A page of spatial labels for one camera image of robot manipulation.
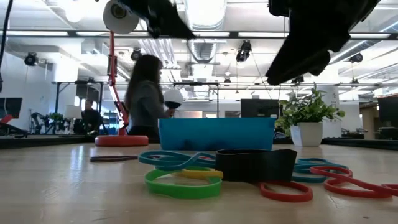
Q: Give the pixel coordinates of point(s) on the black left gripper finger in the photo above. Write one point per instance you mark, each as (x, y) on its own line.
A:
(174, 21)

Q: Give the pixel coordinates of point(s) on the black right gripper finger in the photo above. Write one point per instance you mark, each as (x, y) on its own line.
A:
(292, 62)

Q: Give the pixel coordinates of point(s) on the wide black rubber band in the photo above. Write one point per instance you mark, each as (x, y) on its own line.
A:
(255, 166)

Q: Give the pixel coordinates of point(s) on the red round rubber band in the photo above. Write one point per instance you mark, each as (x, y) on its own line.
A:
(286, 197)

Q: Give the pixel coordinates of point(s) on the teal twisted rubber band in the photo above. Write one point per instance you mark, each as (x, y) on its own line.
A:
(146, 158)

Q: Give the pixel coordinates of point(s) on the red twisted rubber band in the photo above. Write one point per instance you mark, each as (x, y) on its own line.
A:
(351, 193)

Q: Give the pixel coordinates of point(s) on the yellow rubber band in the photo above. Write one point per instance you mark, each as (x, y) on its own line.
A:
(202, 174)

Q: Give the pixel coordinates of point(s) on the brown rubber band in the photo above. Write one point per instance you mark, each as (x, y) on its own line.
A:
(112, 158)

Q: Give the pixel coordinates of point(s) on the green rubber band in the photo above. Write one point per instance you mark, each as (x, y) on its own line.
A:
(183, 193)

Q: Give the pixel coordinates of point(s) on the black background robot arm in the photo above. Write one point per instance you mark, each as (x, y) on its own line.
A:
(40, 119)

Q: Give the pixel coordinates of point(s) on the blue plastic bin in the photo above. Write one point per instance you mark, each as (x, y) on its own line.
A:
(217, 133)

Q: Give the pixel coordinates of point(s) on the black ceiling spotlight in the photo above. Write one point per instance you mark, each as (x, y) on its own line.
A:
(31, 59)
(356, 58)
(244, 51)
(136, 55)
(299, 81)

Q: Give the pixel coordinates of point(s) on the black monitor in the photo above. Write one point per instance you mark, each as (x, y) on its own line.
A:
(11, 107)
(259, 109)

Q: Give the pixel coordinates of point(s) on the green plant in white pot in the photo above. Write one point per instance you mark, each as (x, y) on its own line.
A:
(308, 133)

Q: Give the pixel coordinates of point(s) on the white round handheld object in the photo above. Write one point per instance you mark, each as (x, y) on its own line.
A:
(172, 96)

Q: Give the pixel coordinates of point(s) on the person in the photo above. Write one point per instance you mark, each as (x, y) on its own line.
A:
(146, 102)
(90, 119)

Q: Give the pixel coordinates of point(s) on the white table lamp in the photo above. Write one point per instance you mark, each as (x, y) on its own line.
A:
(72, 112)

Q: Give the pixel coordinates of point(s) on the red desk lamp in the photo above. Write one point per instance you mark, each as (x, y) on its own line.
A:
(121, 141)

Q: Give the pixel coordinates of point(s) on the red background object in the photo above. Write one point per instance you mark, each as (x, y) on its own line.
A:
(7, 119)

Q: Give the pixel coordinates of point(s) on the black ceiling light rail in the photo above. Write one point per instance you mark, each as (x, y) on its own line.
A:
(233, 34)

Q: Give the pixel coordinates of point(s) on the black metal stand frame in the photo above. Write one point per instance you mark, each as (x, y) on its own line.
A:
(199, 83)

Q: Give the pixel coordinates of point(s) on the black background table frame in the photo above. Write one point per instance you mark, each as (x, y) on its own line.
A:
(57, 102)

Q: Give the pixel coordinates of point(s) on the black aluminium table frame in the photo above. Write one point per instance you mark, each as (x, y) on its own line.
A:
(46, 141)

